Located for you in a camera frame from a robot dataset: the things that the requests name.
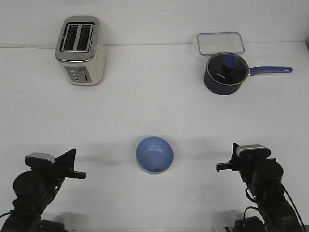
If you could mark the clear container blue-rimmed lid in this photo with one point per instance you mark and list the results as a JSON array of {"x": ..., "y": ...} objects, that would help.
[{"x": 212, "y": 43}]

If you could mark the silver two-slot toaster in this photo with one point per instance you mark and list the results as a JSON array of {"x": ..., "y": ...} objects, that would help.
[{"x": 81, "y": 51}]

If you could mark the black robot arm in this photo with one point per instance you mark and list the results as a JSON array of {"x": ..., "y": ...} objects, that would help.
[
  {"x": 262, "y": 176},
  {"x": 36, "y": 189}
]

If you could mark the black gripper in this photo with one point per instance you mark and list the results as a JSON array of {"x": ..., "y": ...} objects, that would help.
[
  {"x": 64, "y": 167},
  {"x": 244, "y": 167}
]

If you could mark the blue bowl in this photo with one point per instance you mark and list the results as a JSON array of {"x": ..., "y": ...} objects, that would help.
[{"x": 154, "y": 155}]

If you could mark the dark blue saucepan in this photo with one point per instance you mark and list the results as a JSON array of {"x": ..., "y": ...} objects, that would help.
[{"x": 227, "y": 90}]

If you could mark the glass saucepan lid blue knob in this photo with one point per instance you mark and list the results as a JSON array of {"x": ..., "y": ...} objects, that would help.
[{"x": 227, "y": 69}]

